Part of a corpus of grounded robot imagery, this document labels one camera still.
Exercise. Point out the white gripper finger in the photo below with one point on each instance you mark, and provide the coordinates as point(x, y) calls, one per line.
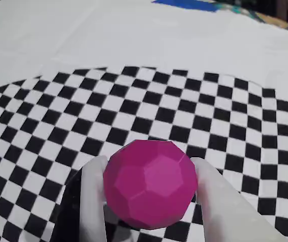
point(90, 201)
point(222, 214)

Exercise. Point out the pink faceted ball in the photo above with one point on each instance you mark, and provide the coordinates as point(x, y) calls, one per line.
point(151, 184)

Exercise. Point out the black white checkerboard cloth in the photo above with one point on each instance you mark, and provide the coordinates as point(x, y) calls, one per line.
point(143, 95)

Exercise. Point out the blue tape piece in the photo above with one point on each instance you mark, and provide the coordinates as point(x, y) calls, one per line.
point(189, 5)

